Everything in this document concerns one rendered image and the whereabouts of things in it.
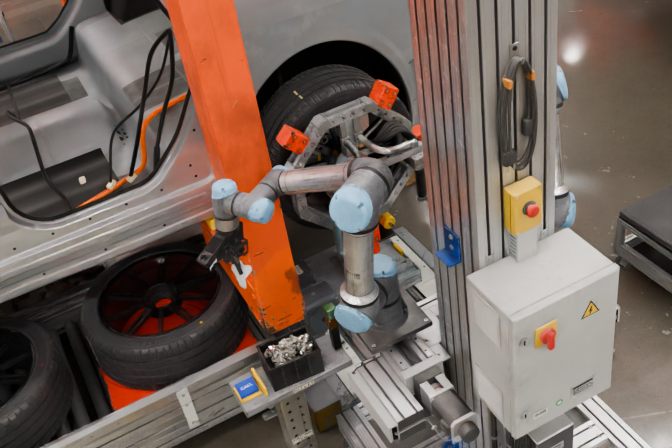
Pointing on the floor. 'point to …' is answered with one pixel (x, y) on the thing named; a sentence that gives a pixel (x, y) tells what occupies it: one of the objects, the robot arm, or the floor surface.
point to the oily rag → (84, 274)
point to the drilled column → (296, 422)
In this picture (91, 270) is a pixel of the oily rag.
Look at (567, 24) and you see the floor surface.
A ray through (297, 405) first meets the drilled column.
